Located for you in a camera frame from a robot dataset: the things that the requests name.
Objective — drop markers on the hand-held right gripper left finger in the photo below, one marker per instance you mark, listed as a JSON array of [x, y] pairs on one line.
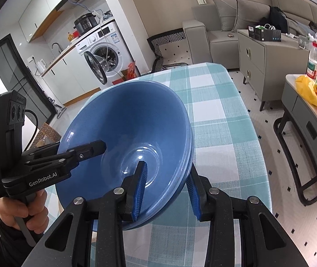
[[140, 189]]

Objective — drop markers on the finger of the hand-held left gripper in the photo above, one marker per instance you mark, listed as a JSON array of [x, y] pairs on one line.
[[91, 150], [41, 148]]

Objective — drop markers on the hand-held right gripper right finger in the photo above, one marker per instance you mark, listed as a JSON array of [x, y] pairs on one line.
[[194, 197]]

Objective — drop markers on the person's left hand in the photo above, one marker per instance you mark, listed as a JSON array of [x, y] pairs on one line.
[[8, 211]]

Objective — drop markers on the patterned cardboard box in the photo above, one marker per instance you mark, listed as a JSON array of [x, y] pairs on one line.
[[45, 135]]

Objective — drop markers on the floor mop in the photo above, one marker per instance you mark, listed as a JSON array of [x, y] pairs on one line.
[[58, 108]]

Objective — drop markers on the teal checkered tablecloth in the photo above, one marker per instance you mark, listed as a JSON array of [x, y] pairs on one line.
[[217, 144]]

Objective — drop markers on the white kitchen counter cabinets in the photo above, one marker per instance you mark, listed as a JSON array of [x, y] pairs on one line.
[[69, 80]]

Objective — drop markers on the black framed glass door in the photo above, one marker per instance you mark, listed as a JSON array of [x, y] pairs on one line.
[[11, 69]]

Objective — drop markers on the white electric kettle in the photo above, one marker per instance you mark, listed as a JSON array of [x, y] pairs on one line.
[[41, 66]]

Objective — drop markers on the kitchen faucet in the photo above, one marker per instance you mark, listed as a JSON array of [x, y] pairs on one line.
[[59, 48]]

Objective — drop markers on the white washing machine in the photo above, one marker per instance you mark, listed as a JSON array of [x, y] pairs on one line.
[[111, 44]]

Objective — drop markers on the yellow bottle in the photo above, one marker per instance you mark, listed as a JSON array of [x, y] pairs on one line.
[[69, 36]]

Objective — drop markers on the black pressure cooker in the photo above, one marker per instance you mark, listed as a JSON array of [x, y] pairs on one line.
[[84, 22]]

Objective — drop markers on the black white patterned floor cushion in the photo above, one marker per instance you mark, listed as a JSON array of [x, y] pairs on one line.
[[172, 50]]

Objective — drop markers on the grey coffee table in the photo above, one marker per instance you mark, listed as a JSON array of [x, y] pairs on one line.
[[314, 144]]

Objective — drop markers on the grey sofa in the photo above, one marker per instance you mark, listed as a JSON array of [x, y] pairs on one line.
[[200, 39]]

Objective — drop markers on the yellow plastic bag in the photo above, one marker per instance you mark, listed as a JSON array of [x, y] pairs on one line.
[[308, 91]]

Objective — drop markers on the beige side cabinet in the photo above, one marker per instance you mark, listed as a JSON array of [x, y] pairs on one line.
[[281, 66]]

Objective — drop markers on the black boxes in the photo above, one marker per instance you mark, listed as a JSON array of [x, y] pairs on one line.
[[267, 34]]

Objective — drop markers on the plastic bottle with red cap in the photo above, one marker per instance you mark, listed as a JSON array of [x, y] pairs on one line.
[[313, 64]]

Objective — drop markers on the grey cushion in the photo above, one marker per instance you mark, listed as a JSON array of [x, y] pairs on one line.
[[251, 14], [224, 14]]

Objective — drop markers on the black backpack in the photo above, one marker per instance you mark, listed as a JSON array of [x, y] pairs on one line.
[[278, 18]]

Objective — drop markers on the white wall cabinets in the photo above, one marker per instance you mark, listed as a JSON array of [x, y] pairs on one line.
[[41, 8]]

